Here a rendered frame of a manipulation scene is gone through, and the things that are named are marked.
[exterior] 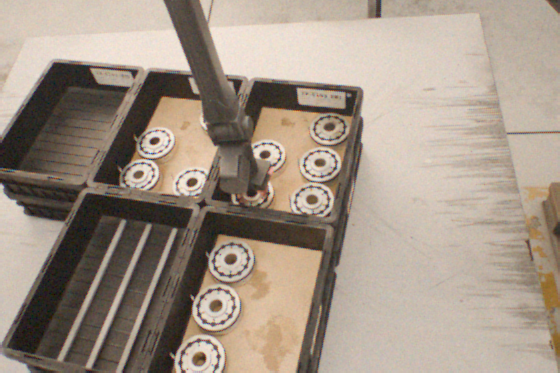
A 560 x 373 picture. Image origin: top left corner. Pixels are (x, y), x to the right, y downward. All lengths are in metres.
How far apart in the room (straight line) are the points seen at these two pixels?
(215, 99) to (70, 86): 0.82
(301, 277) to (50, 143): 0.82
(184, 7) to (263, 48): 0.96
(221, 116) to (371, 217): 0.55
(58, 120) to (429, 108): 1.07
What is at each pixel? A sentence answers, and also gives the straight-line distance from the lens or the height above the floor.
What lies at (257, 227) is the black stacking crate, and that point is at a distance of 1.25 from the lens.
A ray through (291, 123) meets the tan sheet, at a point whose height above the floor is 0.83.
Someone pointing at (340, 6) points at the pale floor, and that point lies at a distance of 3.16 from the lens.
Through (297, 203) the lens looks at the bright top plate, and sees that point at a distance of 1.30.
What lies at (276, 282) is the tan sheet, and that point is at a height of 0.83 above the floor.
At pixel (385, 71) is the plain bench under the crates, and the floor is 0.70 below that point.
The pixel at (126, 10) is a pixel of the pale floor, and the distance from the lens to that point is 3.46.
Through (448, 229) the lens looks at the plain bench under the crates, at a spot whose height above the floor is 0.70.
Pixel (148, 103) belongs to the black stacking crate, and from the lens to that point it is 1.59.
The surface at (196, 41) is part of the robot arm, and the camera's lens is 0.99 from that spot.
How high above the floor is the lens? 1.96
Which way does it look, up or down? 53 degrees down
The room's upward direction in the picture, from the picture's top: 12 degrees counter-clockwise
